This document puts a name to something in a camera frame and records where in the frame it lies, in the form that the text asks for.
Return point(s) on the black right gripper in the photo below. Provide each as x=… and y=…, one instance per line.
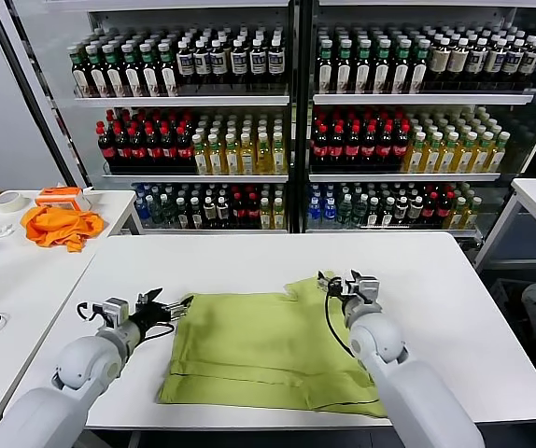
x=342, y=291

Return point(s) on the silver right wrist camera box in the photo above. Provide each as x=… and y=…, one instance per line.
x=370, y=288

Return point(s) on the black slanted door frame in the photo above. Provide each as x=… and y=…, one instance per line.
x=32, y=93

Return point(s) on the black cabinet centre post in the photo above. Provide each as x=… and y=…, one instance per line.
x=301, y=116

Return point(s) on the beige tape roll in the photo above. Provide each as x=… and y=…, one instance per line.
x=9, y=209

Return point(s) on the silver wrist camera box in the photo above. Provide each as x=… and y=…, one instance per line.
x=370, y=288
x=115, y=312

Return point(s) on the dark bottle blue white label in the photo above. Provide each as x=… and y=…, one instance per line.
x=185, y=65
x=531, y=63
x=219, y=65
x=475, y=63
x=238, y=65
x=202, y=65
x=495, y=63
x=513, y=63
x=258, y=65
x=275, y=65

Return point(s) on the dark bottle green cap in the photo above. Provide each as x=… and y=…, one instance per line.
x=343, y=70
x=131, y=74
x=419, y=70
x=114, y=74
x=382, y=70
x=81, y=74
x=362, y=70
x=97, y=74
x=149, y=74
x=167, y=74
x=401, y=70
x=325, y=70

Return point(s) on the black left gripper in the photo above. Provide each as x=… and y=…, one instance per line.
x=151, y=315

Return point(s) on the small dark bottle white cap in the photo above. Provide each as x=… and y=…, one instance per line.
x=195, y=214
x=416, y=212
x=209, y=212
x=401, y=212
x=222, y=212
x=373, y=214
x=182, y=214
x=387, y=214

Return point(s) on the green T-shirt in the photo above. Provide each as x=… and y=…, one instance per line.
x=249, y=345

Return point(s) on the yellow drink bottle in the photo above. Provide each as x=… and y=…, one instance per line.
x=465, y=156
x=263, y=161
x=447, y=156
x=232, y=161
x=415, y=156
x=278, y=217
x=481, y=156
x=431, y=156
x=200, y=161
x=457, y=217
x=497, y=156
x=265, y=217
x=247, y=161
x=215, y=161
x=472, y=217
x=279, y=161

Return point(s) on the clear green water bottle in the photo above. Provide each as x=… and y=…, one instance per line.
x=168, y=212
x=345, y=212
x=359, y=212
x=154, y=212

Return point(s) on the crumpled orange cloth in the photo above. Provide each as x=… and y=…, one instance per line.
x=58, y=226

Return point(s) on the glass drinks display cabinet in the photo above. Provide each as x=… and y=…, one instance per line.
x=39, y=70

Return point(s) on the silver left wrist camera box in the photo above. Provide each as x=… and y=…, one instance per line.
x=115, y=312

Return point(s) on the blue water bottle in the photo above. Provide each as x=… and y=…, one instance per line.
x=314, y=212
x=329, y=212
x=142, y=210

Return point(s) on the orange and white box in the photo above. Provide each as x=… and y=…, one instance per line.
x=58, y=196

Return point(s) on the dark bottle beige label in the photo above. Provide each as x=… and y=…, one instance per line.
x=439, y=63
x=457, y=63

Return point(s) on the small white object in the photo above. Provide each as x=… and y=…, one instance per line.
x=3, y=231

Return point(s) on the cola bottle red cap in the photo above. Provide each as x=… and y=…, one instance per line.
x=336, y=149
x=384, y=149
x=184, y=151
x=122, y=151
x=444, y=212
x=352, y=149
x=137, y=151
x=153, y=151
x=252, y=212
x=399, y=149
x=320, y=149
x=429, y=212
x=169, y=151
x=239, y=212
x=107, y=151
x=368, y=149

